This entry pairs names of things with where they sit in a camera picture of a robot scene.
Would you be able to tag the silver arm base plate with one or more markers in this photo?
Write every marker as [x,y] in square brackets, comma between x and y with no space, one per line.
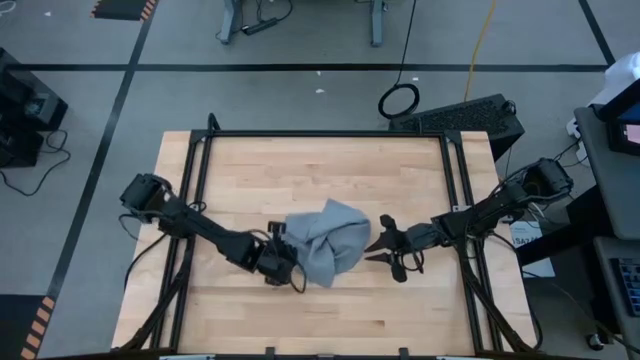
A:
[460,207]

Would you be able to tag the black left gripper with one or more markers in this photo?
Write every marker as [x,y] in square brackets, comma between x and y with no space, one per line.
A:
[272,262]

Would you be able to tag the black caster wheel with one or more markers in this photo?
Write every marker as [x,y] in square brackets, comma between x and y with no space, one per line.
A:
[595,341]

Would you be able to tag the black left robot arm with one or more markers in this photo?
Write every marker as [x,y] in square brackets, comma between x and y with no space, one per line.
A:
[200,227]

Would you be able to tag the black table base beam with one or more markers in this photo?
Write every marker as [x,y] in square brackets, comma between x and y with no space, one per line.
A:
[580,215]

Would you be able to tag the grey towel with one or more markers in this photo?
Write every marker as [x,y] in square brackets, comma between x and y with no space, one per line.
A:
[330,240]

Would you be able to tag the black power strip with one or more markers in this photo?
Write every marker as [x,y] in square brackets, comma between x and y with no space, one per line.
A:
[260,26]

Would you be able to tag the black orange hazard mat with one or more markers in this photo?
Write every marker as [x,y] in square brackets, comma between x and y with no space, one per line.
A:
[15,320]
[120,7]

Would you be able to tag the black metal table frame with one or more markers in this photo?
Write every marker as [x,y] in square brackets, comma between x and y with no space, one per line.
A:
[320,133]

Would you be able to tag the white power strip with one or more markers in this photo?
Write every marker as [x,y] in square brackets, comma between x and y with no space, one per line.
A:
[574,127]

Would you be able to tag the black perforated computer tower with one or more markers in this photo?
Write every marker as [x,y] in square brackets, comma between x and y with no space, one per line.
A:
[465,117]

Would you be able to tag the dark keypad with blue keys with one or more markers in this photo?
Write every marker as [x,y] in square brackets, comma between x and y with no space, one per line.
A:
[631,285]

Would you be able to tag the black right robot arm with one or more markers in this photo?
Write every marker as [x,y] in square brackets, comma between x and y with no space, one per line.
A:
[490,205]

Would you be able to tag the white paper sheet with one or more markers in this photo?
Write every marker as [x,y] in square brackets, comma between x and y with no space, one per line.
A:
[527,240]

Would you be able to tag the black monitor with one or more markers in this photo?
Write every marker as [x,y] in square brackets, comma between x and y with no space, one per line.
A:
[622,137]

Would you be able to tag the black equipment stack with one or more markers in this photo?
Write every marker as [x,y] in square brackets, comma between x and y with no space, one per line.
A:
[25,100]

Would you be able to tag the grey desk leg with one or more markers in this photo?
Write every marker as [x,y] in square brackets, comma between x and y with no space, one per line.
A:
[377,22]
[230,20]

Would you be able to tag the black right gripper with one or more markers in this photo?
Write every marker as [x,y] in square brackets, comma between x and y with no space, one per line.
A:
[420,236]

